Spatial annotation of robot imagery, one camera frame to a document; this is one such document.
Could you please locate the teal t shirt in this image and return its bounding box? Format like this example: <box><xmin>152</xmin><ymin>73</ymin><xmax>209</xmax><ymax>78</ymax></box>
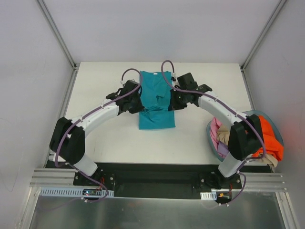
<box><xmin>139</xmin><ymin>71</ymin><xmax>175</xmax><ymax>130</ymax></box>

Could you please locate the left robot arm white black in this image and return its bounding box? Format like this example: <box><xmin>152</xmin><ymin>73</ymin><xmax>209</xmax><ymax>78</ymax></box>
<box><xmin>49</xmin><ymin>80</ymin><xmax>144</xmax><ymax>186</ymax></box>

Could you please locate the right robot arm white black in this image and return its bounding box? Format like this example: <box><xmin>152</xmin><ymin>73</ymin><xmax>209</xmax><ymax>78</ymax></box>
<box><xmin>168</xmin><ymin>73</ymin><xmax>264</xmax><ymax>188</ymax></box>

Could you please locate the pink t shirt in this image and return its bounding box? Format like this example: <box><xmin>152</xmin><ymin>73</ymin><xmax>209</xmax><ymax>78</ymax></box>
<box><xmin>209</xmin><ymin>117</ymin><xmax>223</xmax><ymax>155</ymax></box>

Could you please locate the beige t shirt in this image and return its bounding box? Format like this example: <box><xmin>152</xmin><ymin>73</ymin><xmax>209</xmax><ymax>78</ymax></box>
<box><xmin>216</xmin><ymin>125</ymin><xmax>278</xmax><ymax>167</ymax></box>

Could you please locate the lavender t shirt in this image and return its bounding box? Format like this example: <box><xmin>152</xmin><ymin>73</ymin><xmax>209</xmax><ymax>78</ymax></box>
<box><xmin>217</xmin><ymin>142</ymin><xmax>230</xmax><ymax>161</ymax></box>

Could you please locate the translucent blue laundry basket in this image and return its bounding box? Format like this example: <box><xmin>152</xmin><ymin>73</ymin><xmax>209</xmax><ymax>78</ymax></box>
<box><xmin>206</xmin><ymin>110</ymin><xmax>284</xmax><ymax>161</ymax></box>

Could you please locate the orange t shirt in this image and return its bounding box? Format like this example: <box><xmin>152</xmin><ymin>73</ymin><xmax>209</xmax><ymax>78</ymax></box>
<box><xmin>259</xmin><ymin>115</ymin><xmax>284</xmax><ymax>162</ymax></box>

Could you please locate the left aluminium frame post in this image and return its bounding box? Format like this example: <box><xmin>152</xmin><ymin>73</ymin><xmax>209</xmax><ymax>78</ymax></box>
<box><xmin>35</xmin><ymin>0</ymin><xmax>78</xmax><ymax>69</ymax></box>

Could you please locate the aluminium frame post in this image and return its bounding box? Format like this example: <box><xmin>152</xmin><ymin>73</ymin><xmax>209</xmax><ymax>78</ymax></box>
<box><xmin>35</xmin><ymin>0</ymin><xmax>78</xmax><ymax>69</ymax></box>
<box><xmin>240</xmin><ymin>0</ymin><xmax>288</xmax><ymax>70</ymax></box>

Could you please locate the right aluminium frame post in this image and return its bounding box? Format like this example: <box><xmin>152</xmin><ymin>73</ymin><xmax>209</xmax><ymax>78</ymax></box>
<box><xmin>240</xmin><ymin>0</ymin><xmax>288</xmax><ymax>70</ymax></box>

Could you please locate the right white cable duct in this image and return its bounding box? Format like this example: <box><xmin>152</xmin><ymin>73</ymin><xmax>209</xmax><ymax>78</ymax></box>
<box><xmin>200</xmin><ymin>191</ymin><xmax>217</xmax><ymax>201</ymax></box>

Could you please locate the white cable duct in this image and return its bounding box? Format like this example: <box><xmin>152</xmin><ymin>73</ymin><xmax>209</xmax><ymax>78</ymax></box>
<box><xmin>40</xmin><ymin>187</ymin><xmax>114</xmax><ymax>198</ymax></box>
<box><xmin>200</xmin><ymin>191</ymin><xmax>217</xmax><ymax>201</ymax></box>

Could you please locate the front aluminium rail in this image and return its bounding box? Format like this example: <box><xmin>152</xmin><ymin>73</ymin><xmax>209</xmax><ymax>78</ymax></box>
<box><xmin>30</xmin><ymin>168</ymin><xmax>288</xmax><ymax>192</ymax></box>

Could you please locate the left white cable duct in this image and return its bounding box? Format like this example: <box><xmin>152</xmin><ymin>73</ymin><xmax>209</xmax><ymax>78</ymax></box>
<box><xmin>40</xmin><ymin>187</ymin><xmax>114</xmax><ymax>198</ymax></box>

